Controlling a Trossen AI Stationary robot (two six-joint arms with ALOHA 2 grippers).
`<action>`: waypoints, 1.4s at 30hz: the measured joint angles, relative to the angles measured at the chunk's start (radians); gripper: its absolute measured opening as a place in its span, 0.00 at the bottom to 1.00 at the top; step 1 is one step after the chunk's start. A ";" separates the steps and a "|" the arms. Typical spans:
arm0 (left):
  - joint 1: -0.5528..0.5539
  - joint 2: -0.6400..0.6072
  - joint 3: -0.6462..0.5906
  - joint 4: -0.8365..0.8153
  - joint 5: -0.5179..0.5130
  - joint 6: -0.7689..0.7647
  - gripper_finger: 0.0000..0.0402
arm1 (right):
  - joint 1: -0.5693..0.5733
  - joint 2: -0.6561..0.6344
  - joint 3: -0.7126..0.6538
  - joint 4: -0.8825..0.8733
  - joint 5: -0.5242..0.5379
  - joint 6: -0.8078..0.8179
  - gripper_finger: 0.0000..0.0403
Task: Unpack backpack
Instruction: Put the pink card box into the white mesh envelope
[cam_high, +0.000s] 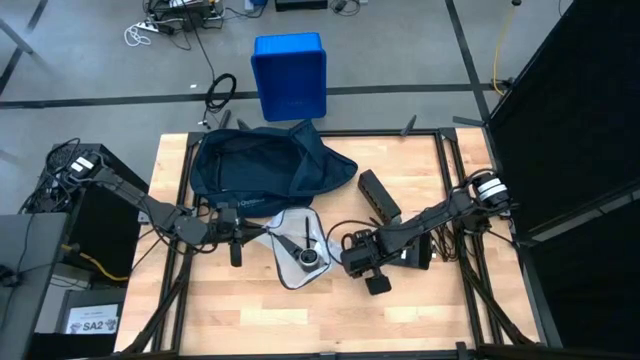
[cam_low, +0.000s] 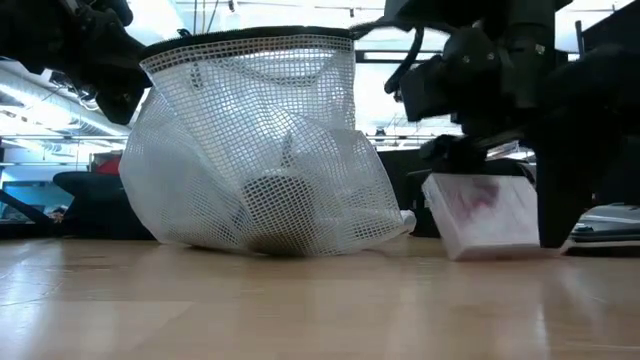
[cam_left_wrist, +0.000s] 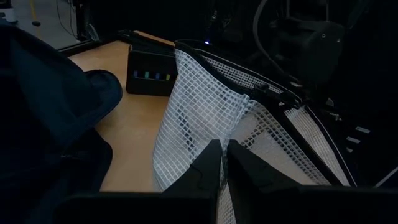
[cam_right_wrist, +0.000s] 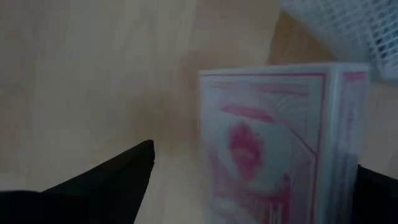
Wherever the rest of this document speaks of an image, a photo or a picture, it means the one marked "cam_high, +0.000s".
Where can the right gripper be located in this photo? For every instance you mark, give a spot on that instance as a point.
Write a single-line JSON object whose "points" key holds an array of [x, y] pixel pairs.
{"points": [[362, 252]]}

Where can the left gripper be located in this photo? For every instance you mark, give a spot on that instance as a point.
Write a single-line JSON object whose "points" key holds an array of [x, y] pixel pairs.
{"points": [[227, 227]]}

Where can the black calculator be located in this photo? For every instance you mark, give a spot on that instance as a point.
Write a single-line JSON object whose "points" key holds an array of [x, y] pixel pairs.
{"points": [[287, 246]]}

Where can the black pen white print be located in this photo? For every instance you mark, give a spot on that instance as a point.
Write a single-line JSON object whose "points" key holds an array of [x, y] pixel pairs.
{"points": [[307, 230]]}

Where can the round black silver-rimmed object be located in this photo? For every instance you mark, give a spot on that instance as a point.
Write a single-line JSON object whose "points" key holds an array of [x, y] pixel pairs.
{"points": [[309, 259]]}

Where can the black case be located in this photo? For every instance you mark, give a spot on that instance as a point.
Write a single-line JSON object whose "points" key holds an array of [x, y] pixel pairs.
{"points": [[417, 252]]}

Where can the black network switch box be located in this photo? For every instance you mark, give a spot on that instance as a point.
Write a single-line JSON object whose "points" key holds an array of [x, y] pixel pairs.
{"points": [[377, 195]]}

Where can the clear mesh zip pouch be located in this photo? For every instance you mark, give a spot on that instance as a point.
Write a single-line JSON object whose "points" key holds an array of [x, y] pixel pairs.
{"points": [[295, 277]]}

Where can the navy blue backpack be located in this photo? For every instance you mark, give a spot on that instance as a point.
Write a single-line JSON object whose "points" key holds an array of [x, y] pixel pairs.
{"points": [[260, 170]]}

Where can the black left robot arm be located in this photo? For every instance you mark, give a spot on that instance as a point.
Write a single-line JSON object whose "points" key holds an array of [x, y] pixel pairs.
{"points": [[130, 192]]}

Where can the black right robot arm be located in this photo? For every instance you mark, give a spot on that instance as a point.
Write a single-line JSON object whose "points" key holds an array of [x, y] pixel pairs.
{"points": [[435, 215]]}

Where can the black computer tower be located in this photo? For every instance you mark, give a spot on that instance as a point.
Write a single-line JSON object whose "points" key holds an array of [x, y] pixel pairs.
{"points": [[107, 240]]}

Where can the blue plastic bin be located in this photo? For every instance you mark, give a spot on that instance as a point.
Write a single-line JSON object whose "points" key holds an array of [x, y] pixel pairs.
{"points": [[290, 75]]}

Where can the white SA2 sign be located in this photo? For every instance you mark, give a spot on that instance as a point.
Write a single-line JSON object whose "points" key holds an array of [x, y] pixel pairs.
{"points": [[92, 320]]}

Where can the black box with sign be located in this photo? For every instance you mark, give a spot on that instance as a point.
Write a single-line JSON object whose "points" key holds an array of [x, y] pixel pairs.
{"points": [[75, 297]]}

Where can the grey side desk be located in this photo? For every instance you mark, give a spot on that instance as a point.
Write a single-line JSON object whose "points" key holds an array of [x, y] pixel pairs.
{"points": [[30, 280]]}

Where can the power strip electronics pile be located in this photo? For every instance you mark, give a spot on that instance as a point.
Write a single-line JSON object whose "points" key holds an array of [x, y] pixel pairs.
{"points": [[185, 12]]}

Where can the black partition panel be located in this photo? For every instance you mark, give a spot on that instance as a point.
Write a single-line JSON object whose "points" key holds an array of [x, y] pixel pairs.
{"points": [[575, 125]]}

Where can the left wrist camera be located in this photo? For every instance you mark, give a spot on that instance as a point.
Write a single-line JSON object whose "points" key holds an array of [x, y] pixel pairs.
{"points": [[235, 255]]}

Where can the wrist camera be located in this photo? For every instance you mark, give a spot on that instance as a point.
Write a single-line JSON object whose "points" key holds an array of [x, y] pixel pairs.
{"points": [[378, 285], [235, 255]]}

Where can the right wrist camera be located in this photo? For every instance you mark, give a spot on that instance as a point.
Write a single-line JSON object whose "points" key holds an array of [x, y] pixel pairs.
{"points": [[378, 285]]}

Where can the black metal table frame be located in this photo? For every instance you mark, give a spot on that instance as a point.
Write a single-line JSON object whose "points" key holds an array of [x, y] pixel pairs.
{"points": [[450, 165]]}

